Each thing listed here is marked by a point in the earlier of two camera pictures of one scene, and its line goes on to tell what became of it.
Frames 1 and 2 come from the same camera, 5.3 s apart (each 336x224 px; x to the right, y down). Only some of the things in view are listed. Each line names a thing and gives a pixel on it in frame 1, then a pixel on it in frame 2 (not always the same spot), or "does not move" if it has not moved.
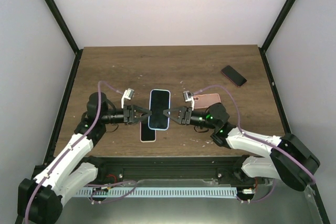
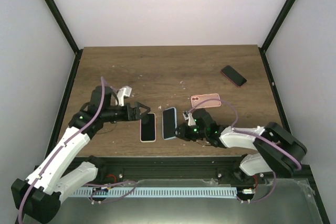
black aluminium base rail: (115, 170) does not move
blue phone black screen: (159, 101) -> (169, 123)
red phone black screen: (233, 75) does not move
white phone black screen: (146, 134) does not move
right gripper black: (186, 113) -> (182, 129)
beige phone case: (147, 135) does not move
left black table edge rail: (65, 99) does not move
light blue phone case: (159, 100) -> (169, 123)
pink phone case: (202, 101) does not move
